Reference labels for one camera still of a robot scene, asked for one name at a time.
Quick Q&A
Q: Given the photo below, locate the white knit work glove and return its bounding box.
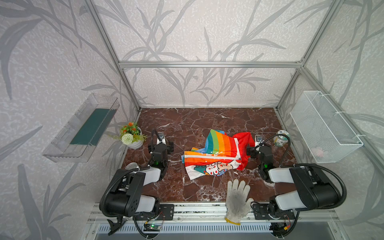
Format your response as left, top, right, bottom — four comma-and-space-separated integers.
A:
225, 179, 254, 226

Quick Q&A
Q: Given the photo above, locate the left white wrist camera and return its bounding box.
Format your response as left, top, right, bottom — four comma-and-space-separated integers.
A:
157, 132, 166, 145

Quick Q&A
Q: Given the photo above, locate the silver metal tin can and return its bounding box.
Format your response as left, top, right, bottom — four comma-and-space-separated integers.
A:
125, 162, 139, 170

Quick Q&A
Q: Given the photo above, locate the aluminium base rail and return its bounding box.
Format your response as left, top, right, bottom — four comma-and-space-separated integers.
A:
89, 201, 340, 225

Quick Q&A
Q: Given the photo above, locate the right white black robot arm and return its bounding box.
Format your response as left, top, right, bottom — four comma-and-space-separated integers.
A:
246, 144, 347, 220

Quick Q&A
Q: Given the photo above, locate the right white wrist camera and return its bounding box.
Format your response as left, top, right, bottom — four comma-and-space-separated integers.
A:
255, 135, 264, 147

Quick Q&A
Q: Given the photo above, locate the small green labelled jar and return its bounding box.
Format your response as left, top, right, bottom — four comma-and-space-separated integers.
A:
273, 130, 291, 147

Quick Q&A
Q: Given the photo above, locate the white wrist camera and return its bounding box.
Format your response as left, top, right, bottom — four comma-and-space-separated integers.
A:
255, 135, 264, 147
157, 132, 166, 145

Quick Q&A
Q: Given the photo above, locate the white wire mesh basket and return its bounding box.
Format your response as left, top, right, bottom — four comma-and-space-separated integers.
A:
290, 91, 364, 164

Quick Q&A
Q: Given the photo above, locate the pink object in basket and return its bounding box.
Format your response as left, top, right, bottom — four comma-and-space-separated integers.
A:
311, 147, 325, 159

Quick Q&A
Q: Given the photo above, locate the aluminium cage frame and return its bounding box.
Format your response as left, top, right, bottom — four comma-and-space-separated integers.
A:
83, 0, 384, 226

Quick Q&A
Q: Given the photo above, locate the green circuit board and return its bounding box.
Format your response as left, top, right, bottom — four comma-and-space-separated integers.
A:
144, 223, 163, 232

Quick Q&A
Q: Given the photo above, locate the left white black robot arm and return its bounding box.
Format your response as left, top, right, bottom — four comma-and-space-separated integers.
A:
99, 142, 174, 219

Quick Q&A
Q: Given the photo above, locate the clear acrylic wall shelf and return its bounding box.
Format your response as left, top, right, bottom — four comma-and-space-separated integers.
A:
42, 94, 120, 163

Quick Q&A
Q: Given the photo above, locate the rainbow striped child jacket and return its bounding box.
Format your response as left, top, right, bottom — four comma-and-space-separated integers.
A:
182, 130, 256, 180

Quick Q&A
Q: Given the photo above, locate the right corrugated black cable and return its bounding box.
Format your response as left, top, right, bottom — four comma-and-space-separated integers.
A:
259, 133, 348, 210

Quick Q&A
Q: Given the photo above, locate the potted artificial flower plant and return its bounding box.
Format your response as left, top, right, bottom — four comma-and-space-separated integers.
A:
108, 122, 148, 150

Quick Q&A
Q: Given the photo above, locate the left corrugated black cable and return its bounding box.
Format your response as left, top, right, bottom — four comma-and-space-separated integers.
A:
98, 128, 163, 218

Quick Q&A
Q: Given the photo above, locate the corrugated black cable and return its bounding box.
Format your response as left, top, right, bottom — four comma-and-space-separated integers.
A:
98, 128, 163, 218
259, 133, 348, 210

